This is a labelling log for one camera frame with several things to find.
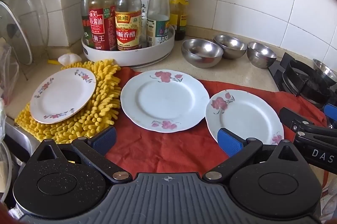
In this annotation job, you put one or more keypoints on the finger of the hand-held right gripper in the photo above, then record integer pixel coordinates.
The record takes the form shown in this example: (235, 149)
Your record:
(292, 117)
(331, 112)

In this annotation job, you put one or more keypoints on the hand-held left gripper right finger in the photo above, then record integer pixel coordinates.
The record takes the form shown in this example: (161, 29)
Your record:
(230, 142)

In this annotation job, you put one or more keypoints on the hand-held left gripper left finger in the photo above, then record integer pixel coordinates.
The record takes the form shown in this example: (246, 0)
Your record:
(104, 138)

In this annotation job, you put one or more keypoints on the white plate red flowers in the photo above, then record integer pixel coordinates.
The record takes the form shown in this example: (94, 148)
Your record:
(250, 116)

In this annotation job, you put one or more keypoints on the steel bowl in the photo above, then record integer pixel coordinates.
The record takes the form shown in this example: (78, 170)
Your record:
(231, 46)
(326, 70)
(262, 55)
(201, 54)

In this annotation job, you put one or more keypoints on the yellow chenille cloth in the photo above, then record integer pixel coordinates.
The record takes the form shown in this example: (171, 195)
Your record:
(102, 97)

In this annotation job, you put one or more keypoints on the red cloth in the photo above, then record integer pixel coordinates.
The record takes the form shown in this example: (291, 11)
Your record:
(171, 150)

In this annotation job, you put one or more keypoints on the small gold-rimmed floral plate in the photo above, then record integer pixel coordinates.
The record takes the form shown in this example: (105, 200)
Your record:
(62, 95)

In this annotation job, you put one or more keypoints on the large white floral plate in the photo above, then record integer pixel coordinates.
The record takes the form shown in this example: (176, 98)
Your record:
(164, 100)

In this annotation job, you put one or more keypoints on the white rotating condiment rack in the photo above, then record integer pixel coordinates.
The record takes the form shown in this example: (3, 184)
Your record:
(126, 57)

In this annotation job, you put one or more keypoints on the garlic bulb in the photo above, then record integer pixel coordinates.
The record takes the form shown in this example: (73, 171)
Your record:
(69, 58)

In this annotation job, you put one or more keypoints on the soy sauce bottle red label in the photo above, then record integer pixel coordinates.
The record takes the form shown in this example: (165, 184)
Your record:
(100, 29)

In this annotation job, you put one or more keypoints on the vinegar bottle yellow cap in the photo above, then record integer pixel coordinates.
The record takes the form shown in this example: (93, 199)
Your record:
(128, 32)

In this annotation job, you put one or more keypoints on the crumpled clear plastic bag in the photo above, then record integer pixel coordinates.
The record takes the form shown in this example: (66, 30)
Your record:
(8, 74)

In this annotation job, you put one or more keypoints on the glass pot lid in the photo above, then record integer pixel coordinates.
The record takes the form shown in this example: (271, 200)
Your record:
(14, 32)

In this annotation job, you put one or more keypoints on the clear plastic seasoning bag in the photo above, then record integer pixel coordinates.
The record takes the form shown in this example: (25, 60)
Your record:
(144, 4)

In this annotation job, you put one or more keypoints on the clear glass bowl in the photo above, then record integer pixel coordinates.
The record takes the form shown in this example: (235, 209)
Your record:
(34, 11)

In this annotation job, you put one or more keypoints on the clear bottle purple neck label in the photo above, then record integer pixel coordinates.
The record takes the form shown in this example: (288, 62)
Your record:
(158, 3)

